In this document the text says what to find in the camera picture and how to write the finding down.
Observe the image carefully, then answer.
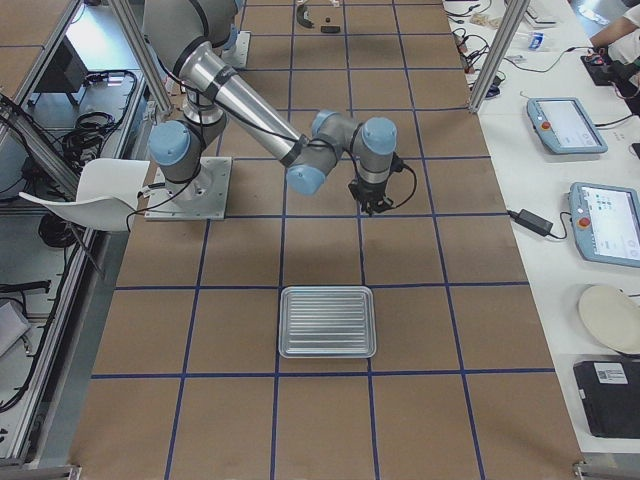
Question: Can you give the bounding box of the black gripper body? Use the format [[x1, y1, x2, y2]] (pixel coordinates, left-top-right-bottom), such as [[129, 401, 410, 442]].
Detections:
[[348, 180, 394, 213]]

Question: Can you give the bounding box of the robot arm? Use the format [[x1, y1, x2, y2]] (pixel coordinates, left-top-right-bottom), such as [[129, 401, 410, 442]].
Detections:
[[143, 1, 403, 215]]

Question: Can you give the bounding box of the silver metal tray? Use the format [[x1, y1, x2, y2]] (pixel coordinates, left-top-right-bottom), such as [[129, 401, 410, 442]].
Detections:
[[278, 285, 377, 359]]

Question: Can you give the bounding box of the black power adapter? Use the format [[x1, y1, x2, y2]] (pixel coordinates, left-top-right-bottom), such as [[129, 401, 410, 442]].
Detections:
[[507, 209, 553, 237]]

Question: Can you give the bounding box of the olive green brake shoe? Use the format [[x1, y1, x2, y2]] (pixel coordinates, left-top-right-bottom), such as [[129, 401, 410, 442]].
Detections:
[[296, 4, 315, 29]]

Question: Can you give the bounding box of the blue teach pendant far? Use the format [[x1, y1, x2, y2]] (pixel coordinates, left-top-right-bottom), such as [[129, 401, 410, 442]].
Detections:
[[526, 97, 608, 155]]

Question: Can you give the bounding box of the blue teach pendant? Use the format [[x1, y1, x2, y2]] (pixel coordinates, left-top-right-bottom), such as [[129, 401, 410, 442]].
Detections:
[[526, 97, 608, 155], [568, 182, 639, 268]]

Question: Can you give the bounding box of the blue teach pendant near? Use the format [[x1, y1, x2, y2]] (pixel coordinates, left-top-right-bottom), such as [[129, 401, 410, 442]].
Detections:
[[568, 182, 639, 268]]

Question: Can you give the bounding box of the white plastic chair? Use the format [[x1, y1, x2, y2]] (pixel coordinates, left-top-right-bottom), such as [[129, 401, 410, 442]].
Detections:
[[19, 158, 150, 232]]

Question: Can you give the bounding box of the white round plate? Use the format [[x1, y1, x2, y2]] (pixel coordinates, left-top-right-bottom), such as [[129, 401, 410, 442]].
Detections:
[[578, 285, 639, 355]]

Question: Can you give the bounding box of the black laptop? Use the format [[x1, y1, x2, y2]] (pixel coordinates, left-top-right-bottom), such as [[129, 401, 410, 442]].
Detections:
[[573, 361, 639, 439]]

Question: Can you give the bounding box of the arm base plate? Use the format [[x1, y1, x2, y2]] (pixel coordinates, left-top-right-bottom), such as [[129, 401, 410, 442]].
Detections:
[[144, 156, 233, 221], [221, 26, 251, 70]]

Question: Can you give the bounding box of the aluminium frame post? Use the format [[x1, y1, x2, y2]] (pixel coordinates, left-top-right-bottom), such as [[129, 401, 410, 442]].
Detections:
[[468, 0, 530, 114]]

